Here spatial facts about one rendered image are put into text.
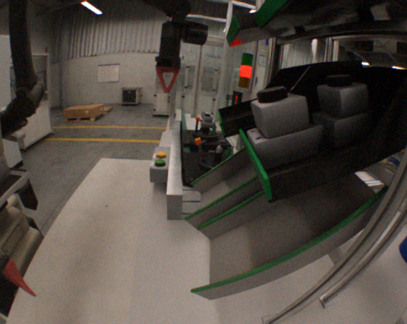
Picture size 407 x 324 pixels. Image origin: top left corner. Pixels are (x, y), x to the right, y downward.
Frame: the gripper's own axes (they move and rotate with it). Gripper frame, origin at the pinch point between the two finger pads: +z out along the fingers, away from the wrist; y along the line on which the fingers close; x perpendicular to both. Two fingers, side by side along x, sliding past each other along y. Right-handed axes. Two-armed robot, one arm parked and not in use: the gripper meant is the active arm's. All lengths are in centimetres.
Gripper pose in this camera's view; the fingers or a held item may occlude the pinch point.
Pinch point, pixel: (166, 90)
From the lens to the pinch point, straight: 51.9
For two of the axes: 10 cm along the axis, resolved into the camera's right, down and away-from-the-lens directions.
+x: -9.9, -0.3, -1.5
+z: -0.9, 8.9, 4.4
